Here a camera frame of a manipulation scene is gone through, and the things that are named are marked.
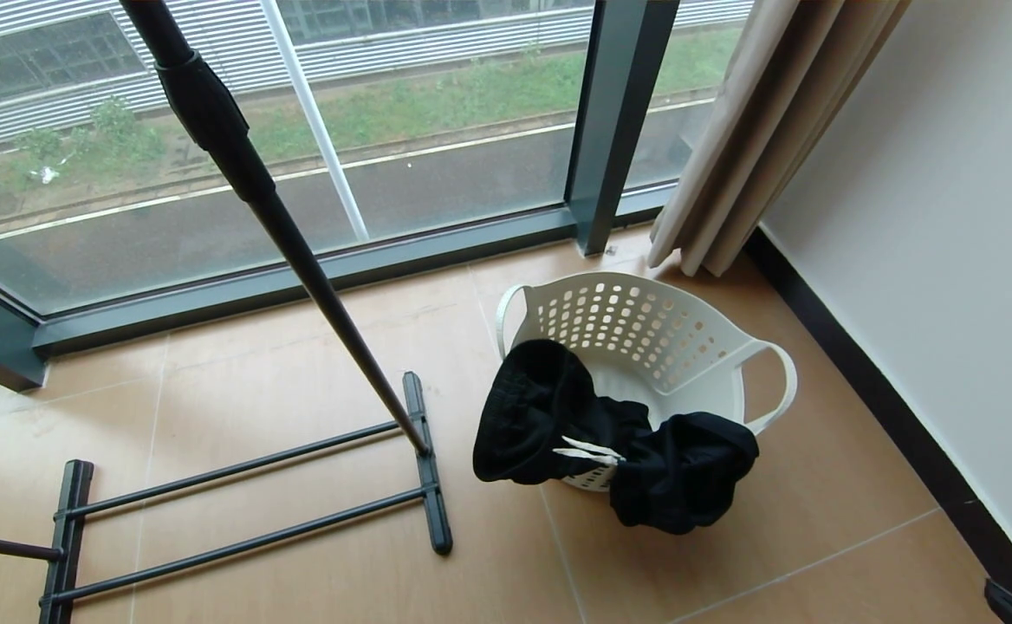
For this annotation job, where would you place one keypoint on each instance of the black garment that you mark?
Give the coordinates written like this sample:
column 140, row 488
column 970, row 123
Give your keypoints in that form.
column 688, row 477

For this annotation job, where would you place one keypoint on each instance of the white laundry basket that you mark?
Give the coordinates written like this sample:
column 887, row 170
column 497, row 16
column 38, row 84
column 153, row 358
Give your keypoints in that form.
column 645, row 329

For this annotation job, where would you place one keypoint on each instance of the black clothes rack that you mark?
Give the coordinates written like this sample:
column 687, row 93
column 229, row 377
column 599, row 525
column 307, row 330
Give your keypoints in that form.
column 203, row 104

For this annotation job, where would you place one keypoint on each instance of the window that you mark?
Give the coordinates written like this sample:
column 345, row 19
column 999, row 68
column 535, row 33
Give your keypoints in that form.
column 471, row 173

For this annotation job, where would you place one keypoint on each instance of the beige curtain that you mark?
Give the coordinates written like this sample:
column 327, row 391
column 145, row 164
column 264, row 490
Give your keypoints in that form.
column 775, row 130

